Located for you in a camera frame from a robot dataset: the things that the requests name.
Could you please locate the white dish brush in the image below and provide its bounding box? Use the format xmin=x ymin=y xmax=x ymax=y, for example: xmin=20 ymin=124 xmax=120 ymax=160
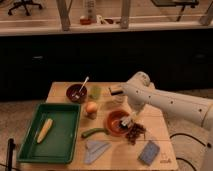
xmin=119 ymin=113 xmax=137 ymax=128

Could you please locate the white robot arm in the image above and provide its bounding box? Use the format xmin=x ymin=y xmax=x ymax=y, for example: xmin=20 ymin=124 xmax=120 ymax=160
xmin=121 ymin=71 xmax=213 ymax=171

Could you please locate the orange red bowl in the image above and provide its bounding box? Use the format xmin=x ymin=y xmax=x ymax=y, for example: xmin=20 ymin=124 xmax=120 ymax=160
xmin=104 ymin=110 xmax=130 ymax=137

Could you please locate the dark maroon bowl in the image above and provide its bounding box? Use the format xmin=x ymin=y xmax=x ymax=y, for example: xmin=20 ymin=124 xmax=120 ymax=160
xmin=66 ymin=84 xmax=87 ymax=104

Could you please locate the brown dried bunch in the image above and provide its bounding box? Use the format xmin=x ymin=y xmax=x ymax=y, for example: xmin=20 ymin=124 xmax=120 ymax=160
xmin=125 ymin=123 xmax=146 ymax=145

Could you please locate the green translucent cup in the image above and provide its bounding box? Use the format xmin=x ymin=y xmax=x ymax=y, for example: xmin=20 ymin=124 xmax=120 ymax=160
xmin=90 ymin=85 xmax=101 ymax=100

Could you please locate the orange egg-shaped fruit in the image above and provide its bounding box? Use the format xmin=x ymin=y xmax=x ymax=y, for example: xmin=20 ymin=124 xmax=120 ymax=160
xmin=85 ymin=101 xmax=98 ymax=113

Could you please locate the blue sponge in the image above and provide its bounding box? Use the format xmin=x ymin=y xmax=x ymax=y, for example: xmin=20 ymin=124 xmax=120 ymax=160
xmin=138 ymin=141 xmax=160 ymax=166

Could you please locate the grey folded cloth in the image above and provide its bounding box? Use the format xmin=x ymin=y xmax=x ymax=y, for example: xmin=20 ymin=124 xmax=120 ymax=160
xmin=84 ymin=140 xmax=111 ymax=164

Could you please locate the green plastic tray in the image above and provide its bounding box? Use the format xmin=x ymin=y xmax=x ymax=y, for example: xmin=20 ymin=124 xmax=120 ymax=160
xmin=17 ymin=103 xmax=81 ymax=164

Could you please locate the yellow corn cob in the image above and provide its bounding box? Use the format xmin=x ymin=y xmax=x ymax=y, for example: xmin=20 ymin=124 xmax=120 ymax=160
xmin=37 ymin=118 xmax=53 ymax=143

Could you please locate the red object on shelf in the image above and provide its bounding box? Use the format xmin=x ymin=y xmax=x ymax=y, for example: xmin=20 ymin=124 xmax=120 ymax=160
xmin=79 ymin=16 xmax=92 ymax=25

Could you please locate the black office chair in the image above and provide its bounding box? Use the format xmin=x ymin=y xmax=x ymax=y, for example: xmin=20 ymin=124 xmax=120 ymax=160
xmin=8 ymin=0 xmax=43 ymax=16

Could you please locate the black cable on floor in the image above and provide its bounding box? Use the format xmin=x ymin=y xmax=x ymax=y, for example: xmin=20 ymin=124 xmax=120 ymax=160
xmin=169 ymin=132 xmax=202 ymax=169

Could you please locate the black stand post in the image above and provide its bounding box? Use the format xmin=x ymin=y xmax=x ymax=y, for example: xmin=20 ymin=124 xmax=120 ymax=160
xmin=5 ymin=138 xmax=15 ymax=171

